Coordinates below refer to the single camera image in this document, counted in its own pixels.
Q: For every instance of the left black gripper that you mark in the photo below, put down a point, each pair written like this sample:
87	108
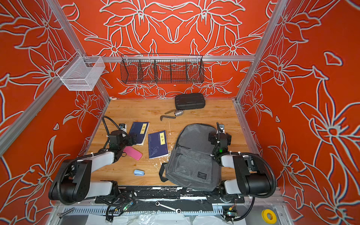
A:
129	139

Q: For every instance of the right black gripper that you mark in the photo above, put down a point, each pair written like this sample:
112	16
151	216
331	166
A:
213	138

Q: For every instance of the blue notebook yellow label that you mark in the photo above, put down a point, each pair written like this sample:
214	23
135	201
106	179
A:
157	143

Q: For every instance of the grey student backpack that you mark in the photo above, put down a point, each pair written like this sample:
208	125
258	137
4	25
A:
191	164

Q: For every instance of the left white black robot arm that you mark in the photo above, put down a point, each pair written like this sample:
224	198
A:
73	182

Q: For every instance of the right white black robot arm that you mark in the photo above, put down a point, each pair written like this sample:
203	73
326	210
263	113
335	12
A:
253	175

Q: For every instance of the pink pencil case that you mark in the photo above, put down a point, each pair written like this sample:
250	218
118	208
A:
133	153

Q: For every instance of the light blue stapler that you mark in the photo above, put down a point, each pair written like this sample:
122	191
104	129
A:
139	172

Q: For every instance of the small metal hand tool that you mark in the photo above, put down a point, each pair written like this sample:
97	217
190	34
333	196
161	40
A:
172	114

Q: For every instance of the black hard case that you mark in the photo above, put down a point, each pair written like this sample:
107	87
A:
189	101

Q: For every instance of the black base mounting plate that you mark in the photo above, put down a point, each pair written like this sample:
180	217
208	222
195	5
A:
167	193

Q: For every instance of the silver combination wrench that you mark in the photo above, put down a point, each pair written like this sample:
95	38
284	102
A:
178	211

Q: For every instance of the yellow tape roll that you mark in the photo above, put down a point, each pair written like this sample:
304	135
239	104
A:
269	216

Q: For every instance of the white wire wall basket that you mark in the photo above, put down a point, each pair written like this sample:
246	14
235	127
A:
80	75

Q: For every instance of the black wire wall basket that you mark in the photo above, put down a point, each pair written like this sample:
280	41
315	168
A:
163	69

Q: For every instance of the grey bolt on frame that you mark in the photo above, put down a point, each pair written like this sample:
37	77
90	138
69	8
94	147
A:
61	215

